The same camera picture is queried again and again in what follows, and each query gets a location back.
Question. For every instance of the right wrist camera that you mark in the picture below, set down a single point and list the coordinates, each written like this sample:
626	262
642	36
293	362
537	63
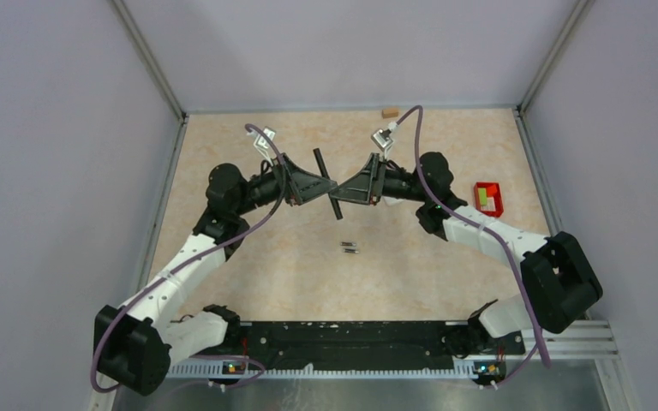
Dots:
383	139

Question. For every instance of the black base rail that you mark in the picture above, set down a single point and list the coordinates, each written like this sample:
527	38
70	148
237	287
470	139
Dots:
364	345

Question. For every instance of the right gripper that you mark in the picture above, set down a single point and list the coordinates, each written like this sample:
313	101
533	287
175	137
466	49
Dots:
359	188

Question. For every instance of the small wooden block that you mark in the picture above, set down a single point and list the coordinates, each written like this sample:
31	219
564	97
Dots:
390	112

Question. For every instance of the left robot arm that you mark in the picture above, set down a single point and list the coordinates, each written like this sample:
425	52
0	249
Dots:
136	344

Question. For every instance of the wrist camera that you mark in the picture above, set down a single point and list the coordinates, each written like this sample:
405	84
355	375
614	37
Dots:
383	139
262	144

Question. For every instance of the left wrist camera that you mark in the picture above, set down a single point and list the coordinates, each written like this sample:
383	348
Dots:
262	144

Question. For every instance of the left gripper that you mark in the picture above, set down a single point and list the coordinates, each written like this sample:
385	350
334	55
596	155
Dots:
302	185

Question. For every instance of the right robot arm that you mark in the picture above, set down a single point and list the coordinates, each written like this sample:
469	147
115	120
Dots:
556	281

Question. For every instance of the red plastic bin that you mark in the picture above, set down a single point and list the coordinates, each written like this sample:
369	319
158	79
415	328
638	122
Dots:
488	198

